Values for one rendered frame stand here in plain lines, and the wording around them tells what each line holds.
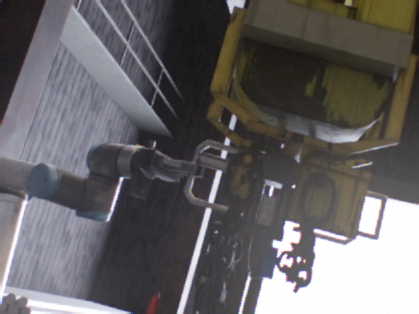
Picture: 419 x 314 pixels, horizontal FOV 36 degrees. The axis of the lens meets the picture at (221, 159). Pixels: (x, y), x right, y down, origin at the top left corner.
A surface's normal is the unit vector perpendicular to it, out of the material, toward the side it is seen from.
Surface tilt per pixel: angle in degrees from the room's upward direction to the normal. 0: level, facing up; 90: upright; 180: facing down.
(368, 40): 90
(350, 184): 90
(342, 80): 90
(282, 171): 90
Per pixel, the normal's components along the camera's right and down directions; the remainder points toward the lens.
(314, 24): 0.05, -0.22
